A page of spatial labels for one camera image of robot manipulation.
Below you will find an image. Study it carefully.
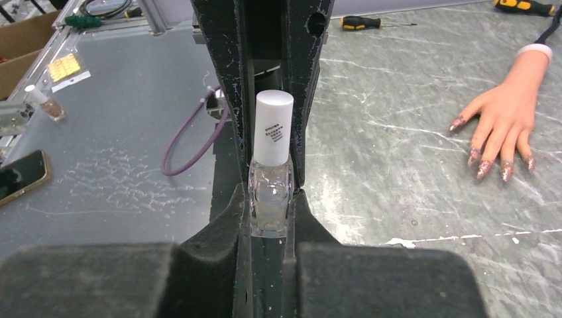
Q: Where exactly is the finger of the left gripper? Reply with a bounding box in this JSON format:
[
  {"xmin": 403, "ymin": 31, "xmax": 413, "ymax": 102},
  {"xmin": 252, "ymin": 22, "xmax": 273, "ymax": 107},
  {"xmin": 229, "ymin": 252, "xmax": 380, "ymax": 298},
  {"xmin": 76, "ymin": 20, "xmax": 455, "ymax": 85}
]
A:
[
  {"xmin": 286, "ymin": 0, "xmax": 333, "ymax": 187},
  {"xmin": 192, "ymin": 0, "xmax": 251, "ymax": 181}
]

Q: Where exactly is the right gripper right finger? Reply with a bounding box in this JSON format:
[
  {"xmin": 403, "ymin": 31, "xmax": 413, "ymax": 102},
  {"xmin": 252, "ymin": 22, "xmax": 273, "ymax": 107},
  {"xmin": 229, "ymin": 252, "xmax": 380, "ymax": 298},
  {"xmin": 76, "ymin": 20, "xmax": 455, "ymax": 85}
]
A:
[{"xmin": 294, "ymin": 190, "xmax": 488, "ymax": 317}]

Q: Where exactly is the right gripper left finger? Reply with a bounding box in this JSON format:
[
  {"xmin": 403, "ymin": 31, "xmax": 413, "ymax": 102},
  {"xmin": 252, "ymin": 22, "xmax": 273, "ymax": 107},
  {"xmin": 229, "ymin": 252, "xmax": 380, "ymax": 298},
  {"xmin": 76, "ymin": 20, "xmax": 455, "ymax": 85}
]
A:
[{"xmin": 1, "ymin": 185, "xmax": 245, "ymax": 317}]

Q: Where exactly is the clear nail polish bottle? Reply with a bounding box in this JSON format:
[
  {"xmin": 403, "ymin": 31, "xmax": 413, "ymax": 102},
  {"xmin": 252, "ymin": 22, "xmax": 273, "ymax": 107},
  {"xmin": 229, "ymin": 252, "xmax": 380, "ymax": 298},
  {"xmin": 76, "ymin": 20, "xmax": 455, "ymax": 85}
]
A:
[{"xmin": 249, "ymin": 89, "xmax": 294, "ymax": 238}]

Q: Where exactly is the yellow black screwdriver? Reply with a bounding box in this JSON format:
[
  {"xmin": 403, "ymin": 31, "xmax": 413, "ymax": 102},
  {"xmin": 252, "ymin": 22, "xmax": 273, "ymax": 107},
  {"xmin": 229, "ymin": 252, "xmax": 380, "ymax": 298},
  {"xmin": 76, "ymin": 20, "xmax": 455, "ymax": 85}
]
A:
[
  {"xmin": 493, "ymin": 0, "xmax": 555, "ymax": 17},
  {"xmin": 340, "ymin": 15, "xmax": 417, "ymax": 30}
]

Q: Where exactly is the yellow pill blister pack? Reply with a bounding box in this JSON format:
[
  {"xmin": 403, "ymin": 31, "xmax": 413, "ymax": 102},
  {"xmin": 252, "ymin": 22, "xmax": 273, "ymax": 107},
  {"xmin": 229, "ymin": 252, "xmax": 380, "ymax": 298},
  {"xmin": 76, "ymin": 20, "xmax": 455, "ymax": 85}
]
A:
[{"xmin": 46, "ymin": 53, "xmax": 82, "ymax": 83}]

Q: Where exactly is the pink nail polish bottle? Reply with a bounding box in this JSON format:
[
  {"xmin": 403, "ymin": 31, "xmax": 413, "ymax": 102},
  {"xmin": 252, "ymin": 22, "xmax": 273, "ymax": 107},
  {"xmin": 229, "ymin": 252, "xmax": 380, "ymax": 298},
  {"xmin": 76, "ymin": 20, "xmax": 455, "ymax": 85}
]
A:
[{"xmin": 25, "ymin": 85, "xmax": 66, "ymax": 121}]

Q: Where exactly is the cardboard box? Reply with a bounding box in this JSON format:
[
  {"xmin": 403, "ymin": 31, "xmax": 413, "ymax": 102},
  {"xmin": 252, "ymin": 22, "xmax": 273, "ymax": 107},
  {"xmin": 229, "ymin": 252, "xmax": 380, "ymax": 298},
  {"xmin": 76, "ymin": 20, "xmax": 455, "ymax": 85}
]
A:
[{"xmin": 1, "ymin": 11, "xmax": 59, "ymax": 100}]

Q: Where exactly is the black smartphone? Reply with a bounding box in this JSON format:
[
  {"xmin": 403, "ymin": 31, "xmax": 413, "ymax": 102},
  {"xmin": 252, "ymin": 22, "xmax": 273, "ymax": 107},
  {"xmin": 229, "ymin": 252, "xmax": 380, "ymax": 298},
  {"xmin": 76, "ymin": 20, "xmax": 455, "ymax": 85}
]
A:
[{"xmin": 1, "ymin": 150, "xmax": 52, "ymax": 206}]

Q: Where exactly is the mannequin practice hand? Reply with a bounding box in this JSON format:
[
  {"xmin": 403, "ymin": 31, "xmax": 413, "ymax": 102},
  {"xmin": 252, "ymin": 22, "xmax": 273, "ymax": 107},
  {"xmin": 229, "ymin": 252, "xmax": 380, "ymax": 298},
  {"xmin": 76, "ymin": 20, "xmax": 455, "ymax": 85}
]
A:
[{"xmin": 448, "ymin": 43, "xmax": 553, "ymax": 182}]

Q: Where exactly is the green handled screwdriver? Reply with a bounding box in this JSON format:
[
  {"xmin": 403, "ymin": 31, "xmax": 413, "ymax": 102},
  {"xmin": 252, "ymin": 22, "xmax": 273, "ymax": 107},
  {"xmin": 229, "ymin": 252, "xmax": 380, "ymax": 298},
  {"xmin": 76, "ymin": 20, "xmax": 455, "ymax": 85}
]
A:
[{"xmin": 64, "ymin": 15, "xmax": 103, "ymax": 30}]

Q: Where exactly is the black hand stand cable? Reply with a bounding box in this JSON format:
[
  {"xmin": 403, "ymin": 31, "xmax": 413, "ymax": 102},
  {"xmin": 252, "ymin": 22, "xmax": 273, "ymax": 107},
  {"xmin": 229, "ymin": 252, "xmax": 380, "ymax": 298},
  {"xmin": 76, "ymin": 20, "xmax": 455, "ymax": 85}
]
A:
[{"xmin": 534, "ymin": 5, "xmax": 562, "ymax": 46}]

